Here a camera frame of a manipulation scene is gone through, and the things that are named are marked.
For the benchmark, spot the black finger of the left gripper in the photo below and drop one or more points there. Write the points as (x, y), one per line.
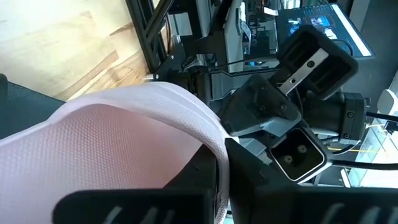
(258, 102)

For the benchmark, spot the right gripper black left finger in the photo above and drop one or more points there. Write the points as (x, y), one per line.
(140, 208)

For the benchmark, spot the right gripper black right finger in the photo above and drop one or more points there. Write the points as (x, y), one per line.
(280, 205)

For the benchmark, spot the pink rubber slide sandal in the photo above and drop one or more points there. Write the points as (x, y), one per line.
(93, 149)

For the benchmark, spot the black rubber slide sandal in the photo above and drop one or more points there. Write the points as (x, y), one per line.
(25, 109)

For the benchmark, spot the computer monitor with lit screen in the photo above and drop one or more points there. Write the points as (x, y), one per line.
(311, 28)

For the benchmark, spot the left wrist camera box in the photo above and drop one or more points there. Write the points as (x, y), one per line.
(298, 157)

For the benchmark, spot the black aluminium table frame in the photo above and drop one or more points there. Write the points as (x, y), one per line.
(149, 37)

